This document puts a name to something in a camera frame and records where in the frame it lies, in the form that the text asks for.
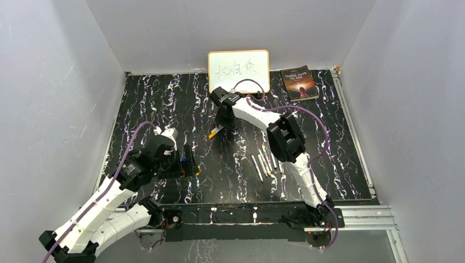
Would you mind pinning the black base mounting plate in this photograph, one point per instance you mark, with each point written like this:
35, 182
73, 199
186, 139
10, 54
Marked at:
279, 231

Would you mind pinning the red cap marker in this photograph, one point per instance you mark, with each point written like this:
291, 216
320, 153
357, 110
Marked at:
215, 131

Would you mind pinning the yellow cap marker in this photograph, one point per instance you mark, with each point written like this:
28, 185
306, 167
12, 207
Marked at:
266, 163

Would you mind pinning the small whiteboard with writing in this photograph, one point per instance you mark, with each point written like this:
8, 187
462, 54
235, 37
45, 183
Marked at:
245, 71

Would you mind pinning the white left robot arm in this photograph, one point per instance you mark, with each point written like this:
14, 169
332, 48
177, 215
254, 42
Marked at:
91, 230

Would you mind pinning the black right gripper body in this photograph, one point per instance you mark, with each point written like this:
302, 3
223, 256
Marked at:
228, 123

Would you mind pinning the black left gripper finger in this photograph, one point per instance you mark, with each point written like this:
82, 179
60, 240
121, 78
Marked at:
189, 169
189, 154

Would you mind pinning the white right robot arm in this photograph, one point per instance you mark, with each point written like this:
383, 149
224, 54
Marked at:
287, 145

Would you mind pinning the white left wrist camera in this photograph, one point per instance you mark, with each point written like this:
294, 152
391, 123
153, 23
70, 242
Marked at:
172, 134

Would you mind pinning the yellow pen cap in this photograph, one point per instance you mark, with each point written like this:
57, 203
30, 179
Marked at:
199, 170

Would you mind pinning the orange cap marker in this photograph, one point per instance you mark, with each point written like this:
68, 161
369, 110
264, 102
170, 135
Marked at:
257, 168

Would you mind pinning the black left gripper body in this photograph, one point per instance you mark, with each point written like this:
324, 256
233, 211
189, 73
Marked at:
170, 169

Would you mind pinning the aluminium frame rail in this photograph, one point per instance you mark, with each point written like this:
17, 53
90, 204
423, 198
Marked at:
369, 217

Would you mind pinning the dark paperback book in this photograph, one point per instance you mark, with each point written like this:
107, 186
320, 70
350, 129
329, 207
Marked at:
299, 84

